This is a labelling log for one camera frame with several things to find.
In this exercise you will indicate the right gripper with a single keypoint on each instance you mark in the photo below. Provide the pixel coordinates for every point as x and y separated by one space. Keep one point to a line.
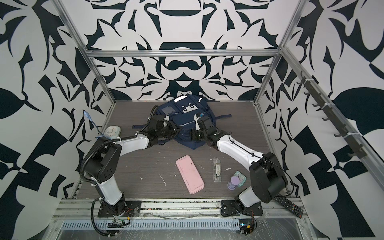
194 134

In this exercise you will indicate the pink pencil case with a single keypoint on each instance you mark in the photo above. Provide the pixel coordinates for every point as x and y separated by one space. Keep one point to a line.
190 174

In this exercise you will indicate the clear plastic pen box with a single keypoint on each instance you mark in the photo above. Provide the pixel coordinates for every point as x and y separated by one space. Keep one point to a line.
217 170

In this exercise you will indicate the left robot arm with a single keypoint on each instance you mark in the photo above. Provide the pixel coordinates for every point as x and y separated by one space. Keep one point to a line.
99 165

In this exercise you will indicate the white slotted cable duct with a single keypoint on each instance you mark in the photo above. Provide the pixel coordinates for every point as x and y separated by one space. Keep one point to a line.
178 224

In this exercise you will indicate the navy blue student backpack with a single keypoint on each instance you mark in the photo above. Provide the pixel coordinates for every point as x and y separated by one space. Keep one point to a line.
181 111

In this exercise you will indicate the wall hook rack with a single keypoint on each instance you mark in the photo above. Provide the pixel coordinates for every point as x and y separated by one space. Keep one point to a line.
334 115

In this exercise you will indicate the white round alarm clock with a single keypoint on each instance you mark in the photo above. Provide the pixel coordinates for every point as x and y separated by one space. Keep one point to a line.
112 132

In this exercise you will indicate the black remote control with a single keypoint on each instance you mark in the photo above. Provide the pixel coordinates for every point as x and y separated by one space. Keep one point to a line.
289 205

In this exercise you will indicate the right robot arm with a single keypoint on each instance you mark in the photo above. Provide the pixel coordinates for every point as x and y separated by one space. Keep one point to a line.
267 176

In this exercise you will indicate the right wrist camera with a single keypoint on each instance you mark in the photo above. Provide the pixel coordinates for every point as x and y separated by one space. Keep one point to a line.
196 118

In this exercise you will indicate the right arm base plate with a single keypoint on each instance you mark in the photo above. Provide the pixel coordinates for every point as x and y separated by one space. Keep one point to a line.
236 208

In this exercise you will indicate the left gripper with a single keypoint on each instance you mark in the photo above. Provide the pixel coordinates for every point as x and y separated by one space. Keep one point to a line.
174 129

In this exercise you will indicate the small green circuit board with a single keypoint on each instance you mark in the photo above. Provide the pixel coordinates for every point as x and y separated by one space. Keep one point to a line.
247 228

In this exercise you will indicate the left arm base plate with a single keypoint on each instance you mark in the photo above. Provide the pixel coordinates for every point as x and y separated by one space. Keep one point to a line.
120 209

